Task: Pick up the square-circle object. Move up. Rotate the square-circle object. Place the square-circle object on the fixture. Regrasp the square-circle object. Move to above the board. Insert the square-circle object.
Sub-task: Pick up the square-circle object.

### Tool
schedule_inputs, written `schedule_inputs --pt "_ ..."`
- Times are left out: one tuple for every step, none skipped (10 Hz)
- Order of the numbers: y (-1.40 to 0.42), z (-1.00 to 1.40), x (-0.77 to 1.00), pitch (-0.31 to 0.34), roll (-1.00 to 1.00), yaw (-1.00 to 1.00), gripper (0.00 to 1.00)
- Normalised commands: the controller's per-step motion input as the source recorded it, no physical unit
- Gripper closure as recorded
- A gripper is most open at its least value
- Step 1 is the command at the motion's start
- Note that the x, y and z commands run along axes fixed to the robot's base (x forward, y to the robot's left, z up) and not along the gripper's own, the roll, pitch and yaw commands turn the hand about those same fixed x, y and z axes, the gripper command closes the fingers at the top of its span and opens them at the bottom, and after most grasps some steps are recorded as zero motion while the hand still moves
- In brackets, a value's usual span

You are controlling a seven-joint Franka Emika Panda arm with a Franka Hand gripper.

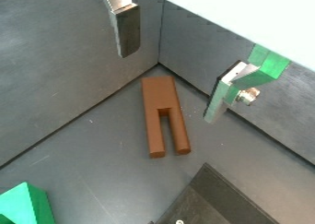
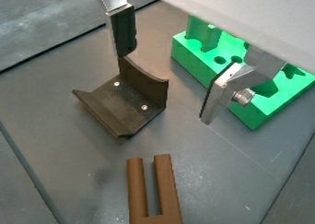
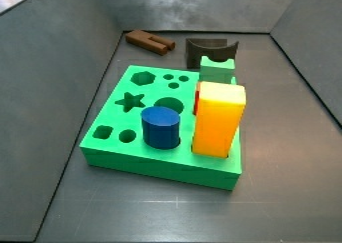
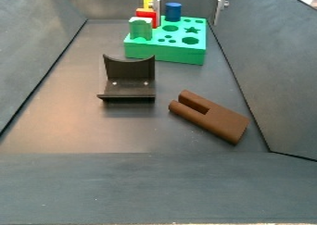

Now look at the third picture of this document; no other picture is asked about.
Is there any brown square-circle object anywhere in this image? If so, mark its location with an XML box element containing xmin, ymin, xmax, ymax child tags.
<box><xmin>126</xmin><ymin>30</ymin><xmax>175</xmax><ymax>55</ymax></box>

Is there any dark curved fixture stand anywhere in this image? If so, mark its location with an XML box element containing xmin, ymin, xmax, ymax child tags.
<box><xmin>186</xmin><ymin>38</ymin><xmax>240</xmax><ymax>69</ymax></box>

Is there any blue cylinder block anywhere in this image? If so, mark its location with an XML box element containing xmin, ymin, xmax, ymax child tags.
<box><xmin>141</xmin><ymin>106</ymin><xmax>181</xmax><ymax>149</ymax></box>

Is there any red block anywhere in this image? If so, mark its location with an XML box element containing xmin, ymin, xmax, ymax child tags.
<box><xmin>193</xmin><ymin>90</ymin><xmax>200</xmax><ymax>116</ymax></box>

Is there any yellow rectangular block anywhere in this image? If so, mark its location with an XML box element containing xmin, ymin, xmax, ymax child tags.
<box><xmin>193</xmin><ymin>81</ymin><xmax>248</xmax><ymax>158</ymax></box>

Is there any green shape-sorter base block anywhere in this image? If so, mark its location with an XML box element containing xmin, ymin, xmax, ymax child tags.
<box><xmin>81</xmin><ymin>65</ymin><xmax>242</xmax><ymax>190</ymax></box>

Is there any green notched block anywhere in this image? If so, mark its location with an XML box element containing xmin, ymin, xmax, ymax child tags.
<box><xmin>200</xmin><ymin>56</ymin><xmax>237</xmax><ymax>84</ymax></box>

